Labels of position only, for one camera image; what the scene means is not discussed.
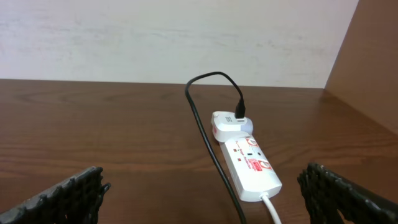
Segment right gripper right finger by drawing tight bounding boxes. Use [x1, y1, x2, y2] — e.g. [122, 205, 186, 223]
[297, 163, 397, 224]

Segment white USB charger adapter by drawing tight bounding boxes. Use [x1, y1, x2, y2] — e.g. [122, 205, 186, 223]
[211, 111, 254, 142]

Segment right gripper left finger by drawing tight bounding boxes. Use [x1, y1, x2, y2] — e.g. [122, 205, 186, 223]
[1, 166, 111, 224]

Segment white power strip cord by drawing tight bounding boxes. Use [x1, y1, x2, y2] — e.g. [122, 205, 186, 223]
[259, 192, 283, 224]

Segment black USB charging cable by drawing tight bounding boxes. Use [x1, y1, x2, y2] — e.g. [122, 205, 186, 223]
[184, 71, 248, 224]

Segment white power strip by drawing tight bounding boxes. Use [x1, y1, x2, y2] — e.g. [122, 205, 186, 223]
[220, 136, 282, 202]

